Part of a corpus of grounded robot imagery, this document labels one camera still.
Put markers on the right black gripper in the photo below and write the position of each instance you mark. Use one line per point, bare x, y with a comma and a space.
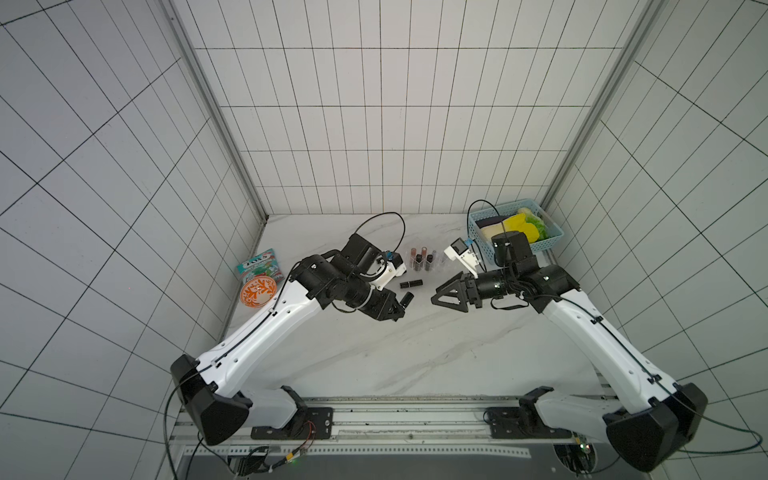
471, 288

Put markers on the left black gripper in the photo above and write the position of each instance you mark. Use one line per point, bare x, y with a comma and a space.
386, 299

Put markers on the black lipstick gold band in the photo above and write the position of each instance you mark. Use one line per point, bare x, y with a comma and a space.
411, 284

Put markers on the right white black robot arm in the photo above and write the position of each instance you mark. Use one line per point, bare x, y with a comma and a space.
650, 416

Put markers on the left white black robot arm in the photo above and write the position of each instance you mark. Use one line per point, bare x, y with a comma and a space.
210, 386

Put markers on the clear acrylic lipstick organizer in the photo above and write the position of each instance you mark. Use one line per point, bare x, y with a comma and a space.
440, 262

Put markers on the light blue plastic basket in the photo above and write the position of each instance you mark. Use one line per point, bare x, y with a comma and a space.
481, 209

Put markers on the yellow toy napa cabbage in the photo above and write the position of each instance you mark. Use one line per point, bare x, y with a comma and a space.
493, 226

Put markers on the green toy vegetable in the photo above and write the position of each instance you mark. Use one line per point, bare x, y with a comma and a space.
535, 221

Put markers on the green snack packet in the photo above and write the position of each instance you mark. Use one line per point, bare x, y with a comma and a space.
264, 263

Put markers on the orange white patterned bowl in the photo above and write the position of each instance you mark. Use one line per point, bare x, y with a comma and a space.
258, 291

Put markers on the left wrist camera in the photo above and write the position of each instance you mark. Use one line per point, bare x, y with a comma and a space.
393, 267

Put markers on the aluminium mounting rail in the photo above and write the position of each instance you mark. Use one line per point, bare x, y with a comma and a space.
491, 425

